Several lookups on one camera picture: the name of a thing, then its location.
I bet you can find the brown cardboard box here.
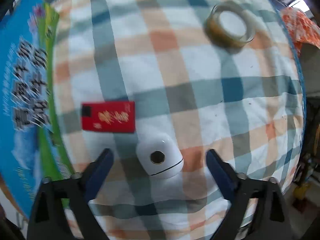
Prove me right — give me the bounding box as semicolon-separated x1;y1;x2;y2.
1;0;73;216

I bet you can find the red card box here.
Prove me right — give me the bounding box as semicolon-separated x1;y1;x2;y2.
81;101;136;133

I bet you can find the white earbud case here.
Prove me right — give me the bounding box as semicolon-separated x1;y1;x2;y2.
136;133;184;179

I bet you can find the clear tape roll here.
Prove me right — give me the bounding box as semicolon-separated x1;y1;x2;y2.
204;1;256;49

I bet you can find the orange patterned cloth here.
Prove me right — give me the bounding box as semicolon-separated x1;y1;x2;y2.
280;7;320;56

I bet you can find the plaid checkered cloth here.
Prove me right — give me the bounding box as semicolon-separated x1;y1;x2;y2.
53;0;304;239

